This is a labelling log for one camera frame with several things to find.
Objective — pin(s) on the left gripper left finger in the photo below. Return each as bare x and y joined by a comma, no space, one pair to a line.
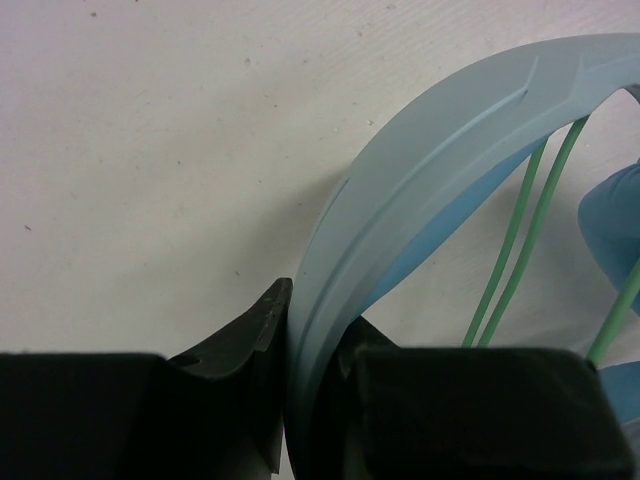
213,411

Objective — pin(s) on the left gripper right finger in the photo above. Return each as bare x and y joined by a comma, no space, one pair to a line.
390,412

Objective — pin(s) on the light blue headphones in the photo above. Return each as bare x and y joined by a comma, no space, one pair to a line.
421,177

